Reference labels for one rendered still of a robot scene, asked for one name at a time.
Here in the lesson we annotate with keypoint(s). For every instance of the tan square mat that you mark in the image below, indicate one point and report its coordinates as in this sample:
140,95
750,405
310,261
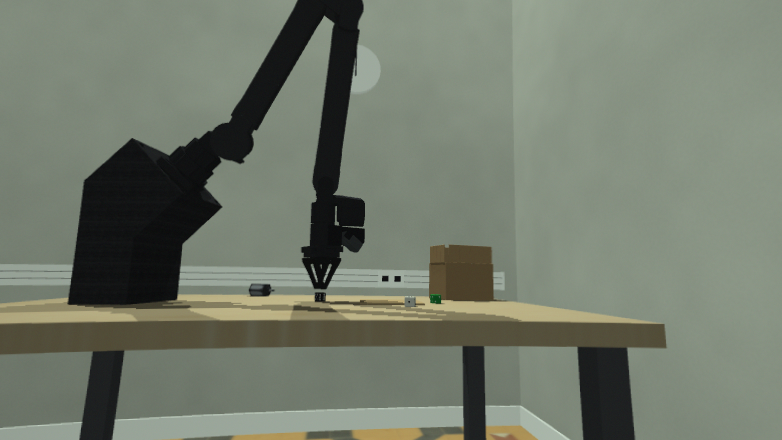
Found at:
385,302

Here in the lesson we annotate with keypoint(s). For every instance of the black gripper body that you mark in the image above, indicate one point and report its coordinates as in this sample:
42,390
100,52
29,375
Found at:
319,243

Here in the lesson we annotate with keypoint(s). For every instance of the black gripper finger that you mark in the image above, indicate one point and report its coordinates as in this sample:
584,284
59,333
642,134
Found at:
325,260
307,263

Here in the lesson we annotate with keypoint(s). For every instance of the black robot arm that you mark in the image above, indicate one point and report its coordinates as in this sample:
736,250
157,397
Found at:
191,165

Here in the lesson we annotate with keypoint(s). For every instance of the brown cardboard box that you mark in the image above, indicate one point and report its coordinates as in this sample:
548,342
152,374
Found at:
465,274

